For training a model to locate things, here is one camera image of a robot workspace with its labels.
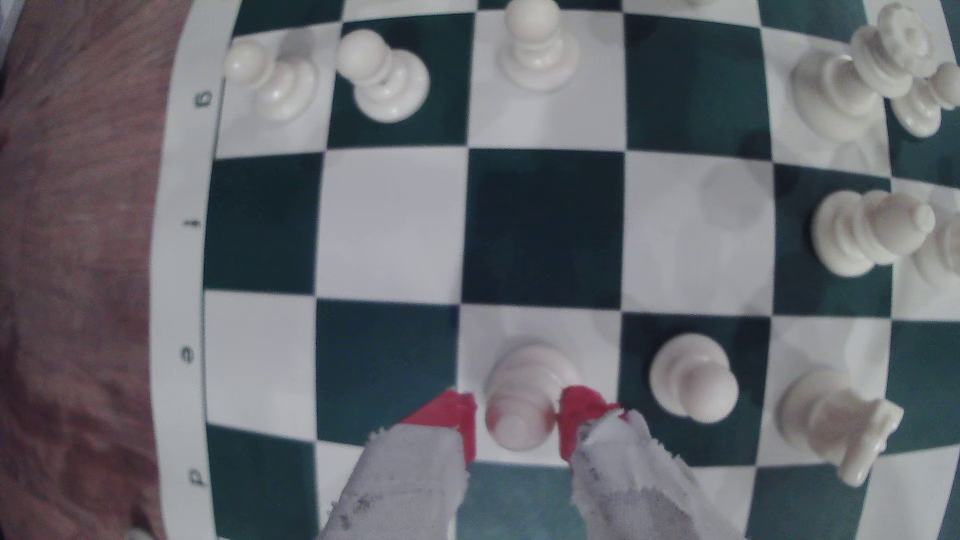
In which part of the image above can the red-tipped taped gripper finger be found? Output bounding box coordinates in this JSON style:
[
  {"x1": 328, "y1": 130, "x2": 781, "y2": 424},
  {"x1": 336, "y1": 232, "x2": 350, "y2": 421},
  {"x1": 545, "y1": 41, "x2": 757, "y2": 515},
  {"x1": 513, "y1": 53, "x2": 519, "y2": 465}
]
[
  {"x1": 318, "y1": 388, "x2": 479, "y2": 540},
  {"x1": 557, "y1": 384, "x2": 747, "y2": 540}
]

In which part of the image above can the white pawn chess piece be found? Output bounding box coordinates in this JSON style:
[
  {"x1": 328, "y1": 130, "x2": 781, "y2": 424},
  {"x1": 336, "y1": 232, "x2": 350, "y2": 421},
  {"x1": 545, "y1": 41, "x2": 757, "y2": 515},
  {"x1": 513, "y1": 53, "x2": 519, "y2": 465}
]
[
  {"x1": 890, "y1": 61, "x2": 960, "y2": 140},
  {"x1": 648, "y1": 332, "x2": 740, "y2": 425},
  {"x1": 483, "y1": 341, "x2": 582, "y2": 453},
  {"x1": 335, "y1": 28, "x2": 432, "y2": 125},
  {"x1": 497, "y1": 0, "x2": 582, "y2": 93},
  {"x1": 223, "y1": 37, "x2": 320, "y2": 123}
]

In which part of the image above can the white knight chess piece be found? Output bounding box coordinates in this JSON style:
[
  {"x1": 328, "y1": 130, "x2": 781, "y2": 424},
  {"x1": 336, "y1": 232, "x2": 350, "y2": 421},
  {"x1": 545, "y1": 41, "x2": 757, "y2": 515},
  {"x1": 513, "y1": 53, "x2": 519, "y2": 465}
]
[{"x1": 776, "y1": 367, "x2": 905, "y2": 489}]

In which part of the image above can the white bishop chess piece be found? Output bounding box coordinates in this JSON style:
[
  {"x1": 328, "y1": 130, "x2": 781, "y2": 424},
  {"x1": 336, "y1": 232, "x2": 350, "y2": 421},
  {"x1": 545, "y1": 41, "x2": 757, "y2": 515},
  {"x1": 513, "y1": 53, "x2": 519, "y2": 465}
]
[{"x1": 810, "y1": 189, "x2": 937, "y2": 279}]

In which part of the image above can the tall white chess piece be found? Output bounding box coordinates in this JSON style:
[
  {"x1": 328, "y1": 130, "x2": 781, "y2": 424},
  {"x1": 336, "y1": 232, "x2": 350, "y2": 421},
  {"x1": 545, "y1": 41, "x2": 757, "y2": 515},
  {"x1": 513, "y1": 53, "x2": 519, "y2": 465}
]
[{"x1": 911, "y1": 213, "x2": 960, "y2": 294}]

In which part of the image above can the white queen chess piece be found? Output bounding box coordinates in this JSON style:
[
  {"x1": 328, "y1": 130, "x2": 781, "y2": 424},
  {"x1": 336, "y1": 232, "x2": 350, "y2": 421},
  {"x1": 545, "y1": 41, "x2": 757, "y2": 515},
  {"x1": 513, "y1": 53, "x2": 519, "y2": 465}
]
[{"x1": 791, "y1": 2, "x2": 939, "y2": 144}]

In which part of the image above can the green white chessboard mat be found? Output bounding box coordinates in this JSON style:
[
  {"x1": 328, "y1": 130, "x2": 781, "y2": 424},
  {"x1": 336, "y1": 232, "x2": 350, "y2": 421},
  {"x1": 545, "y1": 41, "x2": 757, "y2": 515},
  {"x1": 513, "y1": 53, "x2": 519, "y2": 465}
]
[{"x1": 147, "y1": 0, "x2": 960, "y2": 540}]

